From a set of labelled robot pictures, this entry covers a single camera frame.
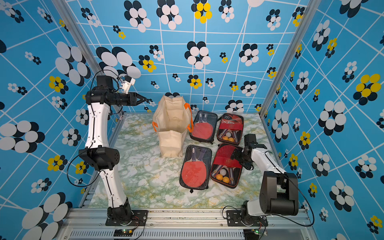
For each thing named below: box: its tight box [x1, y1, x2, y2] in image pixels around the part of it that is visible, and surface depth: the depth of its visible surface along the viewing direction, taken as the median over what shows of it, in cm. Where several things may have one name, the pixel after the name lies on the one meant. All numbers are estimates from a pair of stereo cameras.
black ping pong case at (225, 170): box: [210, 143, 243, 189], surface depth 88 cm
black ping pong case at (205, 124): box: [189, 110, 218, 145], surface depth 112 cm
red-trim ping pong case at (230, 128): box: [217, 113, 244, 146], surface depth 109 cm
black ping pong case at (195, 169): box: [179, 144, 212, 194], surface depth 90 cm
